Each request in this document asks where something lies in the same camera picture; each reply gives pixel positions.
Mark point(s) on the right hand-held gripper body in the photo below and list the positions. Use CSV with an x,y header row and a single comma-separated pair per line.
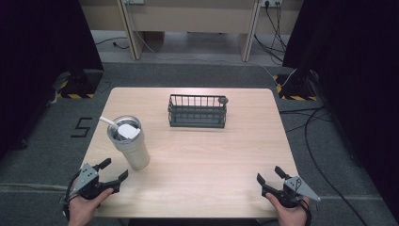
x,y
293,190

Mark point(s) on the white tumbler cup with straw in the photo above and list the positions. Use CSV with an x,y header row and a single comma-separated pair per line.
x,y
130,142

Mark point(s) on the person's right hand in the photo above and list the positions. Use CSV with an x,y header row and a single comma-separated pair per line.
x,y
287,213

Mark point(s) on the black stand base striped tape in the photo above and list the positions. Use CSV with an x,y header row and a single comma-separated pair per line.
x,y
295,87
78,84

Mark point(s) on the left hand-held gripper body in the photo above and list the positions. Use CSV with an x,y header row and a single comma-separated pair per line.
x,y
89,183

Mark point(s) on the beige wooden desk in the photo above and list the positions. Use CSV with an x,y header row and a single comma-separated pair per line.
x,y
191,19

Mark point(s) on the black curtain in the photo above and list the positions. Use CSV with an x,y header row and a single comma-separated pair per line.
x,y
351,78
40,62

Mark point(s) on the person's left hand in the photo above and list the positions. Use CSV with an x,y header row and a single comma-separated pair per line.
x,y
84,208

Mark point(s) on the white wall socket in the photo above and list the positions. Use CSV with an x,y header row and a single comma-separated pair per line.
x,y
271,3

